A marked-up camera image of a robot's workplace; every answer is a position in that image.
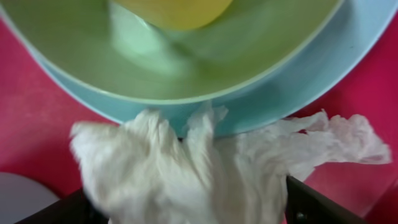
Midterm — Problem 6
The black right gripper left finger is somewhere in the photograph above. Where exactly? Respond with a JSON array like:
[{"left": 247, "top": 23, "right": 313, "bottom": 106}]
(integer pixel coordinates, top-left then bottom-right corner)
[{"left": 17, "top": 189, "right": 108, "bottom": 224}]

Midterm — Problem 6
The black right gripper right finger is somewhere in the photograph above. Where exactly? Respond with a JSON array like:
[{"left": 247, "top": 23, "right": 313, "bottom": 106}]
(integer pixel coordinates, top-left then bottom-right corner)
[{"left": 285, "top": 175, "right": 367, "bottom": 224}]

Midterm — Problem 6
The light blue bowl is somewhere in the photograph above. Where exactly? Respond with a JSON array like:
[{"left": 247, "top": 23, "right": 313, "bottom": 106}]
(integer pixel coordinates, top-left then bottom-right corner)
[{"left": 0, "top": 172, "right": 60, "bottom": 223}]

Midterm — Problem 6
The white napkin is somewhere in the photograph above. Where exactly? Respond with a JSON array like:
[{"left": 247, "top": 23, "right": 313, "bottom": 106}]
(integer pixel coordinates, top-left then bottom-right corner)
[{"left": 70, "top": 104, "right": 392, "bottom": 223}]

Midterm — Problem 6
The red plastic tray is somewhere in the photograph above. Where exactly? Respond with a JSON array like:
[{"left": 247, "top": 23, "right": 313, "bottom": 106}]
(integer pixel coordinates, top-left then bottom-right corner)
[{"left": 1, "top": 20, "right": 397, "bottom": 223}]

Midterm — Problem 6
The light blue plate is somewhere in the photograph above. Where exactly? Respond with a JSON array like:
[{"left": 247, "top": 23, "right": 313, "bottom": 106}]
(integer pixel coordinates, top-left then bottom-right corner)
[{"left": 1, "top": 1, "right": 397, "bottom": 136}]

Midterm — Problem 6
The green bowl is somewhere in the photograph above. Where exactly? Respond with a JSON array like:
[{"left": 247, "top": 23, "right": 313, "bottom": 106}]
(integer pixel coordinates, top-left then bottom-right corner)
[{"left": 1, "top": 0, "right": 342, "bottom": 105}]

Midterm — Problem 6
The yellow plastic cup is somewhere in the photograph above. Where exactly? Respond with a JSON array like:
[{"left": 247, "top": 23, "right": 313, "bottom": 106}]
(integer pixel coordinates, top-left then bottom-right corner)
[{"left": 115, "top": 0, "right": 232, "bottom": 30}]

